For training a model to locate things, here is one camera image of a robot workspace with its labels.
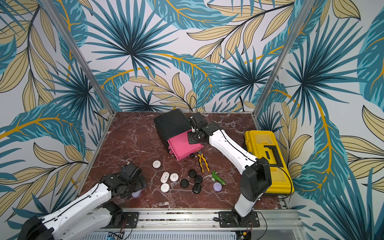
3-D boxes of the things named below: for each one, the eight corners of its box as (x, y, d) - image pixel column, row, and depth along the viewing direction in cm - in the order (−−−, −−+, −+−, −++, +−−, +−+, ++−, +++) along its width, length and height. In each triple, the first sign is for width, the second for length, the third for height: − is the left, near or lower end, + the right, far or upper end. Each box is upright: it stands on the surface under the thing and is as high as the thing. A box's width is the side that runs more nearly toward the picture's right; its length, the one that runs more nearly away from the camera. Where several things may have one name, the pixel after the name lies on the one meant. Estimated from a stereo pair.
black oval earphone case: (192, 193, 84) (192, 192, 82) (192, 183, 87) (192, 182, 86) (201, 193, 84) (201, 192, 82) (201, 183, 87) (201, 182, 86)
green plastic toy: (221, 188, 86) (222, 186, 84) (209, 174, 91) (209, 173, 89) (225, 184, 87) (226, 183, 86) (213, 171, 92) (213, 169, 91)
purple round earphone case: (213, 191, 85) (213, 190, 83) (212, 183, 88) (213, 182, 86) (222, 191, 85) (222, 190, 83) (221, 183, 88) (221, 182, 86)
